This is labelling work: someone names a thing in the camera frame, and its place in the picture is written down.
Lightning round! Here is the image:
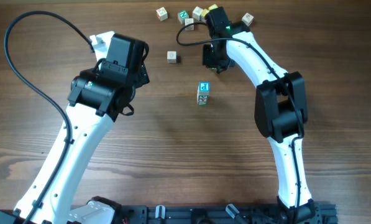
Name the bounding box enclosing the blue P letter block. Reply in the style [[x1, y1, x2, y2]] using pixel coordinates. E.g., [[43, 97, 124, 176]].
[[198, 82, 210, 92]]

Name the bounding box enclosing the green V letter block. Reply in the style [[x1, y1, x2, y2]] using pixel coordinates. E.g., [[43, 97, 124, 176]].
[[197, 89, 209, 98]]

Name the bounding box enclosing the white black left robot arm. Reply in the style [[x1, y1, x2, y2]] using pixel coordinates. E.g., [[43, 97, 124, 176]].
[[0, 31, 149, 223]]

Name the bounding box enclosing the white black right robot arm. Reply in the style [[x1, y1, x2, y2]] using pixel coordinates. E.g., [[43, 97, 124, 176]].
[[202, 7, 314, 223]]

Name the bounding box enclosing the green Z white block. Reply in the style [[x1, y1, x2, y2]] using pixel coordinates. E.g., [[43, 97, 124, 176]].
[[167, 51, 177, 63]]

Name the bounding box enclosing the white M picture block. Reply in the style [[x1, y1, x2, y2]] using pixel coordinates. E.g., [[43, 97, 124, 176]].
[[184, 18, 194, 30]]

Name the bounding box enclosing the yellow block left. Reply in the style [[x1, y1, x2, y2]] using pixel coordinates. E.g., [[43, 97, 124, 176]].
[[200, 9, 209, 22]]

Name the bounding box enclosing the yellow block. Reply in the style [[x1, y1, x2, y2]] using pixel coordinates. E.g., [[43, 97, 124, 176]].
[[200, 9, 209, 22], [208, 4, 218, 11]]

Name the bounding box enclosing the white blue picture block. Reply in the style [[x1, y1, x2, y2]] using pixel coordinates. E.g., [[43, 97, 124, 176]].
[[192, 6, 203, 21]]

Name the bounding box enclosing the red K picture block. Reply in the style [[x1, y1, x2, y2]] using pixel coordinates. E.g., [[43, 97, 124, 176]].
[[242, 12, 254, 27]]

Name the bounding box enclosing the yellow block top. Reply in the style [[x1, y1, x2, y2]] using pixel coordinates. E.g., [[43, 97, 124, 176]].
[[208, 4, 218, 11]]

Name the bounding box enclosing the green N letter block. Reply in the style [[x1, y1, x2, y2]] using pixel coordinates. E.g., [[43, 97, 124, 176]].
[[178, 10, 190, 25]]

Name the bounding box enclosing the red picture block far left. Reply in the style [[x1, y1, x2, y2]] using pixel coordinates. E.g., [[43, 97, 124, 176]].
[[156, 7, 168, 21]]

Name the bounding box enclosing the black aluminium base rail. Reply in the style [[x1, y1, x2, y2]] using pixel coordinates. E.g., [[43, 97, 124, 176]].
[[60, 203, 338, 224]]

